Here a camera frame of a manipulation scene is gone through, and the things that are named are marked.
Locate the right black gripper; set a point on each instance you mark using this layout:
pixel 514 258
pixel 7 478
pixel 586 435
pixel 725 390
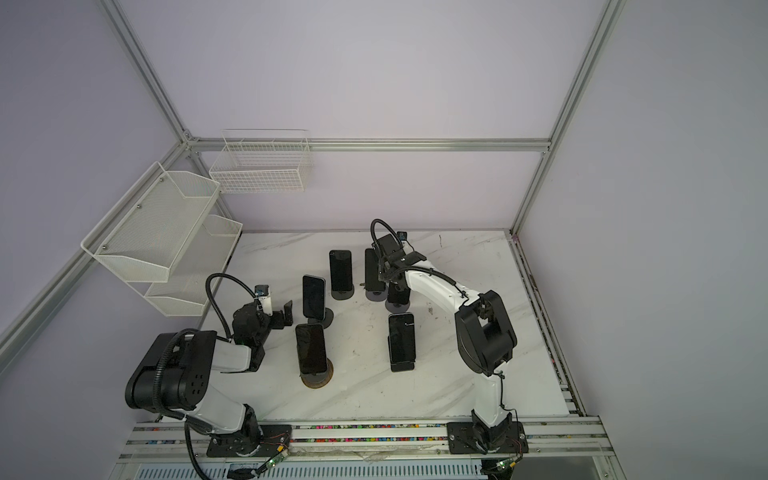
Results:
pixel 382 272

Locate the black round stand left middle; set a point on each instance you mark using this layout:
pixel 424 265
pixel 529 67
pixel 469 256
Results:
pixel 325 320

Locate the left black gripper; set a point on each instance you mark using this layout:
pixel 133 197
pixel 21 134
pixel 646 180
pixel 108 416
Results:
pixel 278 321

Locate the grey round stand back right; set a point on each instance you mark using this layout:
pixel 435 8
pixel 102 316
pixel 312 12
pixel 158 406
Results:
pixel 397 308

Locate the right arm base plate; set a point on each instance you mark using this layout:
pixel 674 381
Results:
pixel 474 438

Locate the lower white mesh shelf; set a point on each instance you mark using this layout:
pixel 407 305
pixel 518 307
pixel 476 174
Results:
pixel 209 252

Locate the black phone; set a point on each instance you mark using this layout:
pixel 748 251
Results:
pixel 372 280
pixel 313 297
pixel 401 327
pixel 399 293
pixel 341 271
pixel 311 349

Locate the white wire basket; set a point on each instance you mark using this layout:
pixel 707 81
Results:
pixel 263 161

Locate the wooden base phone stand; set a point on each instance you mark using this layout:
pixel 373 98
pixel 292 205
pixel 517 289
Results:
pixel 318 380

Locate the upper white mesh shelf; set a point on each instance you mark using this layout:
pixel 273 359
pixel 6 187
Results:
pixel 143 238

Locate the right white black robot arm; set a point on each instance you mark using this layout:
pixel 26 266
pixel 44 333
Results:
pixel 484 333

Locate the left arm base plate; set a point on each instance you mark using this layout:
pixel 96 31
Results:
pixel 265 443

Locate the grey stand back centre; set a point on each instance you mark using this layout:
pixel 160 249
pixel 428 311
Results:
pixel 376 294

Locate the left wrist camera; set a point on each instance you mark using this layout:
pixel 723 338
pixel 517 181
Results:
pixel 263 296

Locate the aluminium mounting rail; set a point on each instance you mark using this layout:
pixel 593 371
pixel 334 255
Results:
pixel 383 440

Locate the black folding stand front right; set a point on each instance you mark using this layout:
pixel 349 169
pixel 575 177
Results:
pixel 402 355

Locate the white mesh shelf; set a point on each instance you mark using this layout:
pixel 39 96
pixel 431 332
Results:
pixel 209 252
pixel 143 238

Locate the aluminium frame back bar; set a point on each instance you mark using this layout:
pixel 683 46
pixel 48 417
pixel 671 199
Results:
pixel 383 144

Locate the black stand back left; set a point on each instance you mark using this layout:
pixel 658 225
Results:
pixel 342 295

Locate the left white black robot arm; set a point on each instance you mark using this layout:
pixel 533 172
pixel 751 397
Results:
pixel 173 379

